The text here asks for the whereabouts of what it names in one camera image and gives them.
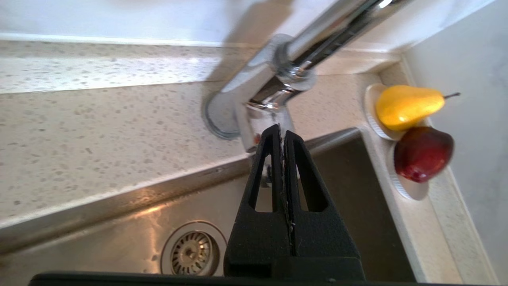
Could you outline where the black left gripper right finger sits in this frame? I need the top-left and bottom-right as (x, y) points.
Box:
(283, 130), (366, 281)

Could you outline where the white fruit dish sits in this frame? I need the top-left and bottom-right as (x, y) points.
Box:
(364, 83), (430, 201)

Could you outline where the stainless steel sink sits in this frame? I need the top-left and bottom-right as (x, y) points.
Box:
(0, 127), (417, 286)

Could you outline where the red apple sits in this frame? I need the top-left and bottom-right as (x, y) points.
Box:
(394, 126), (454, 183)

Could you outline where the yellow pear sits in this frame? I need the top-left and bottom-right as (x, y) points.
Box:
(375, 85), (461, 132)

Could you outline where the metal sink drain strainer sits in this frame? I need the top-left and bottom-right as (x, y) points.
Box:
(160, 220), (228, 277)

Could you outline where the chrome faucet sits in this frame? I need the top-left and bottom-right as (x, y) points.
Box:
(202, 0), (415, 187)

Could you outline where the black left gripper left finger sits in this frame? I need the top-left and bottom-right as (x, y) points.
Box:
(223, 124), (295, 278)

